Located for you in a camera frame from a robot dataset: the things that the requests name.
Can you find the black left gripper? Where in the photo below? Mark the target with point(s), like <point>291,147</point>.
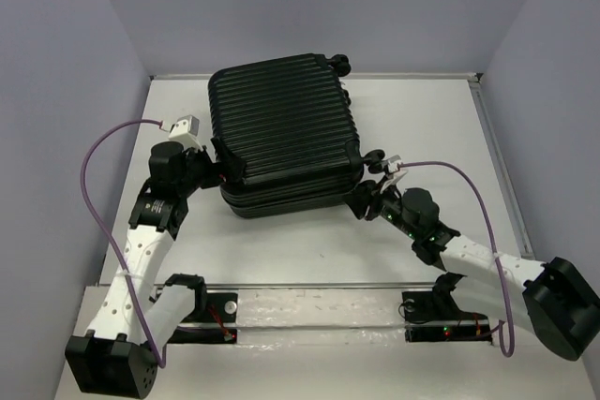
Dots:
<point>229,170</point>

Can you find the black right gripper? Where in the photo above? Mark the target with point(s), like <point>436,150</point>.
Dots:
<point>369,194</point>

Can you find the black hard-shell suitcase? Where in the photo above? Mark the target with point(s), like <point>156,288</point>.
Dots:
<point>285,132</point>

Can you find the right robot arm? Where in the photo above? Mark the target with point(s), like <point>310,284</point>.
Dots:
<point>551,300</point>

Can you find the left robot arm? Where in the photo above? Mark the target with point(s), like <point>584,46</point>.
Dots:
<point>125,343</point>

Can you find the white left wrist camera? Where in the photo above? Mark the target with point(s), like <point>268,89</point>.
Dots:
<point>185,132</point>

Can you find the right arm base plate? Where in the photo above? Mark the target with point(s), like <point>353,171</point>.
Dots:
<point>429,319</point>

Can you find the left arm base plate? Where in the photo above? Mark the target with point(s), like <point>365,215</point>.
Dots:
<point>215,325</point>

